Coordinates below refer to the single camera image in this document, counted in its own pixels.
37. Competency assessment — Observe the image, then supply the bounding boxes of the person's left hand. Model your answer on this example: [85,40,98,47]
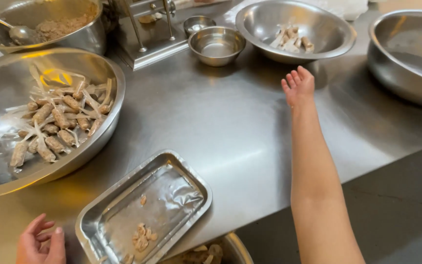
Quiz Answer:
[16,213,67,264]

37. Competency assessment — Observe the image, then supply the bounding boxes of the brown minced meat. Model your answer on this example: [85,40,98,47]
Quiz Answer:
[35,4,98,42]

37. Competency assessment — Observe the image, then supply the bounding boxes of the small empty steel bowl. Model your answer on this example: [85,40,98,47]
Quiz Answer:
[188,26,247,67]

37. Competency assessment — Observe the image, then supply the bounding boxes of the beige food scraps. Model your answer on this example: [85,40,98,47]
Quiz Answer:
[176,243,225,264]

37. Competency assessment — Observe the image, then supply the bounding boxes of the tiny steel cup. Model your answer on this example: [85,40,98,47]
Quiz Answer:
[183,15,217,37]

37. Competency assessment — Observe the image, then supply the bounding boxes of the steel sausage stuffer machine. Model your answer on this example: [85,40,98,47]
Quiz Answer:
[107,0,231,71]

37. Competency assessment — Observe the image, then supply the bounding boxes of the steel bowl with food scraps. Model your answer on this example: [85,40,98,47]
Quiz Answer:
[158,232,254,264]

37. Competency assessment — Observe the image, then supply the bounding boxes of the steel spoon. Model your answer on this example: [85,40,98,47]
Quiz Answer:
[0,10,39,45]

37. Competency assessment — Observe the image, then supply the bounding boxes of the person's right hand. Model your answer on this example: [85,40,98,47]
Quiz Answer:
[281,66,316,107]

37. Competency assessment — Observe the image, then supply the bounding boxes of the beige food lump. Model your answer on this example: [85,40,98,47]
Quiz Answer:
[138,12,163,24]

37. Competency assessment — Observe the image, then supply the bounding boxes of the large deep empty steel bowl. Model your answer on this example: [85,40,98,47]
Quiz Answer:
[366,10,422,110]

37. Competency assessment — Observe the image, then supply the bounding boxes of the cluster of beige sausage slices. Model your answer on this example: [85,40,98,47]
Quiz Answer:
[132,222,159,253]

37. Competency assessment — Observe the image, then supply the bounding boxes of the heap of pale sausage casings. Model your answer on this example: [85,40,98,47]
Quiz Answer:
[270,23,315,54]

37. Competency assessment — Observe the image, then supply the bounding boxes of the steel bowl with minced meat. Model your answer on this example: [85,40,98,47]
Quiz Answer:
[0,0,108,55]

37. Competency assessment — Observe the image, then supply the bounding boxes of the pile of plastic-wrapped sausages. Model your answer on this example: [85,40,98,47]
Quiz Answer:
[0,64,114,168]

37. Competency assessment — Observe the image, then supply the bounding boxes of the medium steel bowl with casings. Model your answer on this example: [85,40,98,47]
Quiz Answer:
[235,0,358,65]

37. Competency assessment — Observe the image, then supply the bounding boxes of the clear plastic bag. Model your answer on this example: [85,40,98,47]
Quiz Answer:
[304,0,369,21]

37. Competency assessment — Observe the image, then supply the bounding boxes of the rectangular steel tray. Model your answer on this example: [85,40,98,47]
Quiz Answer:
[75,149,213,264]

